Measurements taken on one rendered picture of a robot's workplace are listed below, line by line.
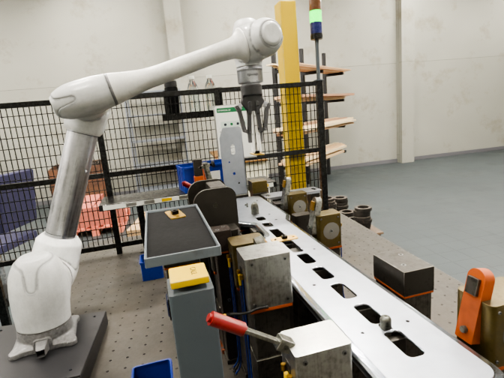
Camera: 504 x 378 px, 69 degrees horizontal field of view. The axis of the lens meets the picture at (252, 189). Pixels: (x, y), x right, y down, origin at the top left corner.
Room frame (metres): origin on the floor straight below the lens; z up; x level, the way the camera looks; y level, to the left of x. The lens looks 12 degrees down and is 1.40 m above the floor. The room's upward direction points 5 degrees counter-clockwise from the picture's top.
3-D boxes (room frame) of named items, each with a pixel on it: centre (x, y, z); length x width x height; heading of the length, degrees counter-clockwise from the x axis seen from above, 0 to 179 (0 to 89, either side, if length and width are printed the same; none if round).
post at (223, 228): (0.97, 0.10, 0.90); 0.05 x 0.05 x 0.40; 14
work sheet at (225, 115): (2.13, 0.07, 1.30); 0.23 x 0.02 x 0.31; 104
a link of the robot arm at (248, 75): (1.34, -0.03, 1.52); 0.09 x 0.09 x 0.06
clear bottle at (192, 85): (2.17, 0.28, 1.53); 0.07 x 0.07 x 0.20
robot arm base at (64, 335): (1.05, 0.68, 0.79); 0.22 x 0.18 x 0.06; 22
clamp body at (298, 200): (1.57, -0.20, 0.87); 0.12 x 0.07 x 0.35; 104
